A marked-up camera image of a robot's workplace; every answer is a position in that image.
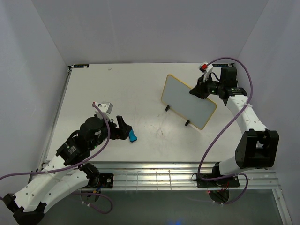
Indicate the blue label sticker right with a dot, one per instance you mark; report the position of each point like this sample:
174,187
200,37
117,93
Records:
220,65

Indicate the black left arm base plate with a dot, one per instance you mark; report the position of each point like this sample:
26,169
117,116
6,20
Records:
103,180

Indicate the blue label sticker left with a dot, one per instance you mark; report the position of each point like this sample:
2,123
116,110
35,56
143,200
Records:
81,65

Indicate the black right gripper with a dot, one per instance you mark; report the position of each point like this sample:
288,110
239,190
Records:
199,91

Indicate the aluminium frame rails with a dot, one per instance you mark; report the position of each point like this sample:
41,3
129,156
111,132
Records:
166,153

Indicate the blue whiteboard eraser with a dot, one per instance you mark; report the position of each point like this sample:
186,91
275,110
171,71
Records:
132,136

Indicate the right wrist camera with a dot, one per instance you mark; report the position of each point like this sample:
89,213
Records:
206,69

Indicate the wire whiteboard stand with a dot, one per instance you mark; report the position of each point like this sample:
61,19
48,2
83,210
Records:
177,114

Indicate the yellow framed small whiteboard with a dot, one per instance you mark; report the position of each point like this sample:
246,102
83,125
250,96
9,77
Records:
194,110

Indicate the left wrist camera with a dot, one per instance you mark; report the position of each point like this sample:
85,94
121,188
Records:
105,108

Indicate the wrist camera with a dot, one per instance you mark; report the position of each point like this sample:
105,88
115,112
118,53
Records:
206,69
105,108

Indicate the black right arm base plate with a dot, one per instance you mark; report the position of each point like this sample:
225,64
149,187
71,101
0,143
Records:
232,182

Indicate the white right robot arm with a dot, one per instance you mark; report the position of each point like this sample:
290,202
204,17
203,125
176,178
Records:
258,145

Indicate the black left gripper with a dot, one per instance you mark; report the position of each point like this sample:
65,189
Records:
124,129

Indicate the blue label sticker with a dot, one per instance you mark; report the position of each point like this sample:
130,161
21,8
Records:
220,65
81,65

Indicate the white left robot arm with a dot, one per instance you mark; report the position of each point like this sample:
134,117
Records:
30,204

